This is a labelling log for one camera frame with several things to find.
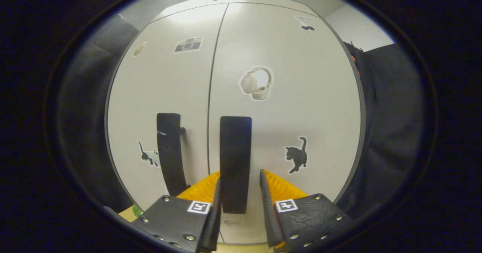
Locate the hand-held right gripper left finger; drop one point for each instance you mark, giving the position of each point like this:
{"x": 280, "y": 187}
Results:
{"x": 215, "y": 219}

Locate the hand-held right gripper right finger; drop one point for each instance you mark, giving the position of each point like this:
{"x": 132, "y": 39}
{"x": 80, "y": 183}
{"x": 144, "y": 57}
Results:
{"x": 268, "y": 215}

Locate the white cabinet door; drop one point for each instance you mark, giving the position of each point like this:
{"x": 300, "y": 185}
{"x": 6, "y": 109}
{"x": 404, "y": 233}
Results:
{"x": 169, "y": 83}
{"x": 301, "y": 95}

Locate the white double-door shoe cabinet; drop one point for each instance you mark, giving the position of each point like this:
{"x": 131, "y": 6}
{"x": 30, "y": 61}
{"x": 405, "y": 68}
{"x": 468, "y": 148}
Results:
{"x": 363, "y": 106}

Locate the white cabinet drawer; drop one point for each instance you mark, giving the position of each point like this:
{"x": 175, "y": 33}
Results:
{"x": 263, "y": 0}

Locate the green striped ball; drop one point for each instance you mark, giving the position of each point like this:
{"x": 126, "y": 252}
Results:
{"x": 137, "y": 210}

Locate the black backdrop cloth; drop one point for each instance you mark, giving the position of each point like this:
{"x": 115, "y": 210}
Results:
{"x": 395, "y": 113}

